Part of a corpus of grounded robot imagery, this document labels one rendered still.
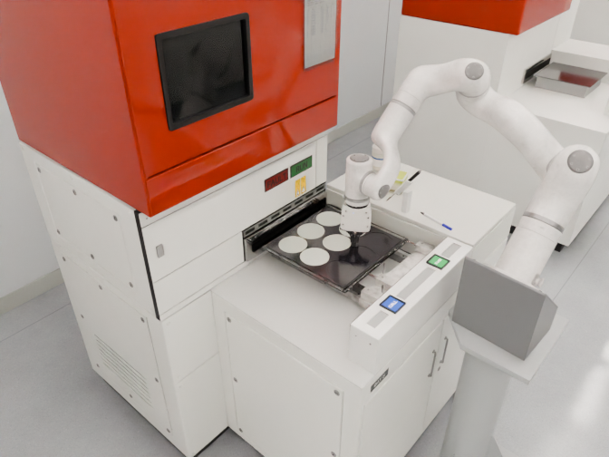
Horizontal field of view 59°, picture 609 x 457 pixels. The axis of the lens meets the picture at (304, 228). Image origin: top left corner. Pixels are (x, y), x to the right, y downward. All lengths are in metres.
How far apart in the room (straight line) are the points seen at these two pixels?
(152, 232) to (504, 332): 1.05
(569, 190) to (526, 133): 0.21
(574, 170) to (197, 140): 1.02
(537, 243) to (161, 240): 1.07
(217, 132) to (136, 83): 0.30
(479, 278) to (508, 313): 0.12
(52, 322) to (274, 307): 1.67
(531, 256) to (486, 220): 0.39
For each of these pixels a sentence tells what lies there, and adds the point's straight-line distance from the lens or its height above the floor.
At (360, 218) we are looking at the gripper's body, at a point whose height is 1.03.
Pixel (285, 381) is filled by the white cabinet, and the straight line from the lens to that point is 1.80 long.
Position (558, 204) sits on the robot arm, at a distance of 1.67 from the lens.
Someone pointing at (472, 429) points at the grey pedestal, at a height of 0.39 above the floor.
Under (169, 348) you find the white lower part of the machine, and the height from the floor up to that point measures 0.69.
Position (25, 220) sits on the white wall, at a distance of 3.15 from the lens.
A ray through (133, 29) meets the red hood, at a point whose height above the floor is 1.70.
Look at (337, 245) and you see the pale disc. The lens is 1.88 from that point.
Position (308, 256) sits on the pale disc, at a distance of 1.83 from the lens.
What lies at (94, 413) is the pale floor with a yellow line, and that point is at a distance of 2.67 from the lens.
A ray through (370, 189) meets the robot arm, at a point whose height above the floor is 1.17.
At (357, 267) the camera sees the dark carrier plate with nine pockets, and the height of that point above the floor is 0.90.
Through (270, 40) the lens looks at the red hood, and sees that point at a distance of 1.61.
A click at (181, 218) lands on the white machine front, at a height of 1.14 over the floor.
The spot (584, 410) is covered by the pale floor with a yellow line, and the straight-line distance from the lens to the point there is 2.80.
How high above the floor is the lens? 2.01
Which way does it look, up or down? 34 degrees down
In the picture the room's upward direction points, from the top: straight up
